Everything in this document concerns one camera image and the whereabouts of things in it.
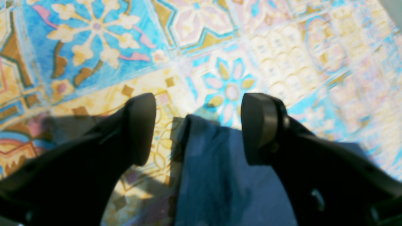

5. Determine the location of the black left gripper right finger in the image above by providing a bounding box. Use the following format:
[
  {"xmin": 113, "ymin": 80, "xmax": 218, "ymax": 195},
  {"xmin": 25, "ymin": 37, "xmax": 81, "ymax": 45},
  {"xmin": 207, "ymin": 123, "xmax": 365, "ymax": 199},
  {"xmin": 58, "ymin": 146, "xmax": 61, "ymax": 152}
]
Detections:
[{"xmin": 241, "ymin": 93, "xmax": 402, "ymax": 226}]

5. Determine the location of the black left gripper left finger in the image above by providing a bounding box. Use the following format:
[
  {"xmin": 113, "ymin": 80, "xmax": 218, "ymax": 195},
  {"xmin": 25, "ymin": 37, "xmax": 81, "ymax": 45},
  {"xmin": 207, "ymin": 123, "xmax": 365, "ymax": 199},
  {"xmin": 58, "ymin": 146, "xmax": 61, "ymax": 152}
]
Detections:
[{"xmin": 1, "ymin": 93, "xmax": 157, "ymax": 226}]

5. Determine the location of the dark blue t-shirt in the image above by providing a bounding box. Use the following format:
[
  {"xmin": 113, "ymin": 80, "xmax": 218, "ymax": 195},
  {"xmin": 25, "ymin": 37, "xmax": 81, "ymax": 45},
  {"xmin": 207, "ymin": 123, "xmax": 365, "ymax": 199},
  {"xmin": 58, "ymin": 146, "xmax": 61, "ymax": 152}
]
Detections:
[{"xmin": 175, "ymin": 115, "xmax": 361, "ymax": 226}]

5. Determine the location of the patterned tablecloth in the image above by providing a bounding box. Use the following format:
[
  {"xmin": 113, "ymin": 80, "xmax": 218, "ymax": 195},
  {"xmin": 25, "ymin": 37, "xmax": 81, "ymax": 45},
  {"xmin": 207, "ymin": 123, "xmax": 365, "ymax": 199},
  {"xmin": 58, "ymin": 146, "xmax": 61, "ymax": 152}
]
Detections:
[{"xmin": 1, "ymin": 0, "xmax": 401, "ymax": 225}]

